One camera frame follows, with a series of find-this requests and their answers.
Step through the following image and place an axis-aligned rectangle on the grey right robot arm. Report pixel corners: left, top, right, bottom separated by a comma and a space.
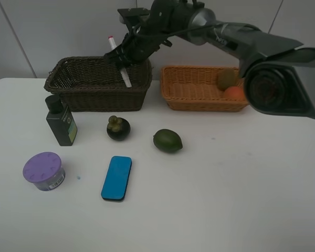
105, 1, 315, 120

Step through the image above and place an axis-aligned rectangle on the dark purple mangosteen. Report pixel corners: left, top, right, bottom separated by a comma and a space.
107, 115, 131, 141

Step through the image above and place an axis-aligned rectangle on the green lime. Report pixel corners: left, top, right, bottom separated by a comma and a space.
153, 129, 183, 153

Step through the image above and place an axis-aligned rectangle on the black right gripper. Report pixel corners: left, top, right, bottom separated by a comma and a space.
104, 7, 170, 67

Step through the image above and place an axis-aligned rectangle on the orange wicker basket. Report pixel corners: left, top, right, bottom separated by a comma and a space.
160, 66, 248, 112

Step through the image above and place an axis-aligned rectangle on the dark green square bottle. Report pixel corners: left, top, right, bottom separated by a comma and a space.
45, 95, 78, 146

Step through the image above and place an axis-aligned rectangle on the dark brown wicker basket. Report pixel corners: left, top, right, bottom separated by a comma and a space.
44, 56, 152, 112

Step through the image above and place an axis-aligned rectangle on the white pink-capped marker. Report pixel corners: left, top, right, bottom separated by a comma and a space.
108, 36, 132, 88

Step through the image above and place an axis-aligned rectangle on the purple-lidded round jar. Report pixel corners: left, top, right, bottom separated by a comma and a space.
23, 152, 66, 191

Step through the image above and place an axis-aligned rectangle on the blue whiteboard eraser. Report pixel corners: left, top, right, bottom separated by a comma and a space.
101, 156, 132, 202

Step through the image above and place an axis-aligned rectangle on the brown kiwi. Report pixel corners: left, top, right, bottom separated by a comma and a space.
217, 68, 236, 91

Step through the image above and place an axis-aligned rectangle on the orange peach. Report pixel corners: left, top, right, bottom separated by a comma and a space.
223, 86, 246, 100

